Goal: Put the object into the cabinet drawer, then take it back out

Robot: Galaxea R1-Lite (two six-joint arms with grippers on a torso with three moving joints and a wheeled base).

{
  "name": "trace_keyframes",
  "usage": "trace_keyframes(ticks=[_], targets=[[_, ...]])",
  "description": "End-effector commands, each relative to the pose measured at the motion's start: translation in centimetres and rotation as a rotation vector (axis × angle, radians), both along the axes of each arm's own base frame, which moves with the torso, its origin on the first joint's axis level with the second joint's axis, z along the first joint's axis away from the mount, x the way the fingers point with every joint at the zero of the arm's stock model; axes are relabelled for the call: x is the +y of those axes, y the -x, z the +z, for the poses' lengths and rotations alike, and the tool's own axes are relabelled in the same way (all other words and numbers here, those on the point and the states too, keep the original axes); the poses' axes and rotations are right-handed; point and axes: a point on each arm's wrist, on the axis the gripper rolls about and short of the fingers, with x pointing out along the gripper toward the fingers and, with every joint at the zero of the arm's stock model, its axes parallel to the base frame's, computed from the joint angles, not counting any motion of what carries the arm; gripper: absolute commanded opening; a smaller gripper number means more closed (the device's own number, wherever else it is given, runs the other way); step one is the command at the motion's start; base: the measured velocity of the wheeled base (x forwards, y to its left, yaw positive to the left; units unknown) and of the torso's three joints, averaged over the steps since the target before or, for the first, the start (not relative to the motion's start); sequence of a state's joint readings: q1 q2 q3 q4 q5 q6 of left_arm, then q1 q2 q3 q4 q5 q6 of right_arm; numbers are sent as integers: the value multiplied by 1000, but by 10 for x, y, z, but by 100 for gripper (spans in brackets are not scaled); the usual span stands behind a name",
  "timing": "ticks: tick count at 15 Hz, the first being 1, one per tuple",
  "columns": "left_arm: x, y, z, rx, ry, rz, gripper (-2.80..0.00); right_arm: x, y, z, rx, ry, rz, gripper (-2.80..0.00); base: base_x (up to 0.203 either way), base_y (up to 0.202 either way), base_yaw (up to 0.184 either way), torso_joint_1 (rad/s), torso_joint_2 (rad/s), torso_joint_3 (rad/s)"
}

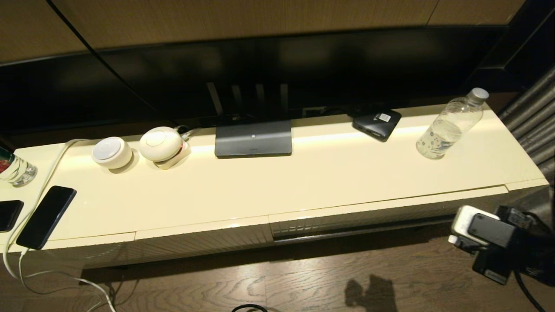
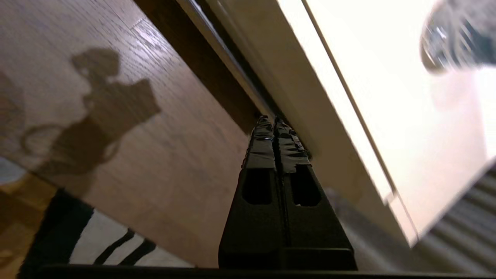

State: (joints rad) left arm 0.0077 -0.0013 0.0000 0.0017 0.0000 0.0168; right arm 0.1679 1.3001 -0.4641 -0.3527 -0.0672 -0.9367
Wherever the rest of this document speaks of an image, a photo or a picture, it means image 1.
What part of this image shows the wide cream drawer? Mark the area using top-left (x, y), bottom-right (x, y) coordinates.
top-left (269, 185), bottom-right (509, 245)

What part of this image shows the clear plastic water bottle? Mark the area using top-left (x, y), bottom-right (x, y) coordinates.
top-left (415, 88), bottom-right (490, 160)

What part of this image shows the cream white low cabinet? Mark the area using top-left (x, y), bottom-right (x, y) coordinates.
top-left (0, 104), bottom-right (549, 278)

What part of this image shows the black box with white sticker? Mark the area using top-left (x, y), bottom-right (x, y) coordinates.
top-left (353, 108), bottom-right (402, 143)

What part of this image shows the grey router with antennas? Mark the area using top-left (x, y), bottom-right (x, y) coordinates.
top-left (207, 81), bottom-right (293, 158)

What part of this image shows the white dock under dome device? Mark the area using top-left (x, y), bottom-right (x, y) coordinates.
top-left (154, 141), bottom-right (192, 170)

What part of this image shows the white dome shaped device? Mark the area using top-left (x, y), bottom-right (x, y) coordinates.
top-left (139, 127), bottom-right (183, 163)

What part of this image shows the small white round speaker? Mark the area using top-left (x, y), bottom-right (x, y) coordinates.
top-left (92, 137), bottom-right (133, 169)

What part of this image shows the dark blue smartphone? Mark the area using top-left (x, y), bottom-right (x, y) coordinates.
top-left (16, 185), bottom-right (78, 250)

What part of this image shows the glass bottle with red label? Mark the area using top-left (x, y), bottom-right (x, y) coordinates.
top-left (0, 146), bottom-right (38, 187)

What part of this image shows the black smartphone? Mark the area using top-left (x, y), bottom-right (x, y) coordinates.
top-left (0, 200), bottom-right (25, 233)

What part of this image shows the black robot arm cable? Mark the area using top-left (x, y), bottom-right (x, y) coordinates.
top-left (514, 271), bottom-right (547, 312)

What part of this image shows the grey cable bundle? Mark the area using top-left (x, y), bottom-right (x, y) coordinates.
top-left (176, 124), bottom-right (204, 140)

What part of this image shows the thick white power cable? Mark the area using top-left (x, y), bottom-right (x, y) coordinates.
top-left (3, 138), bottom-right (118, 312)

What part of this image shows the thin white phone cable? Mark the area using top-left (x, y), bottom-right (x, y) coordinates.
top-left (16, 247), bottom-right (118, 312)

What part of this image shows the thin black wall cable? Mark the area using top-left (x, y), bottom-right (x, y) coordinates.
top-left (47, 0), bottom-right (178, 125)

